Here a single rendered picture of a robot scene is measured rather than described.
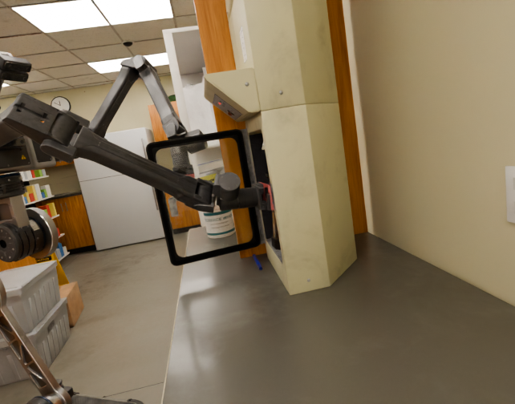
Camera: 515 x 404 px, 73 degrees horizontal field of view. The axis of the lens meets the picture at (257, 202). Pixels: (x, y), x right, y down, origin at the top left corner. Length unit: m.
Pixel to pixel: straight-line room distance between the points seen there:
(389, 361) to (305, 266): 0.33
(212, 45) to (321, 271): 0.79
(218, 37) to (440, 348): 1.04
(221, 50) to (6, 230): 0.96
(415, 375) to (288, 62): 0.68
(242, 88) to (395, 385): 0.66
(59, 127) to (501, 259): 1.01
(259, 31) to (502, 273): 0.76
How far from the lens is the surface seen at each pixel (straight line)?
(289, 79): 0.87
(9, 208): 1.52
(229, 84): 0.85
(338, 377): 0.67
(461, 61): 0.93
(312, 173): 0.88
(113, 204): 5.95
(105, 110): 1.54
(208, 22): 1.27
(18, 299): 2.83
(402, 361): 0.70
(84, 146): 0.91
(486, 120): 0.88
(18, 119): 0.91
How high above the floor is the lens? 1.35
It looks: 10 degrees down
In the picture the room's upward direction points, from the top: 10 degrees counter-clockwise
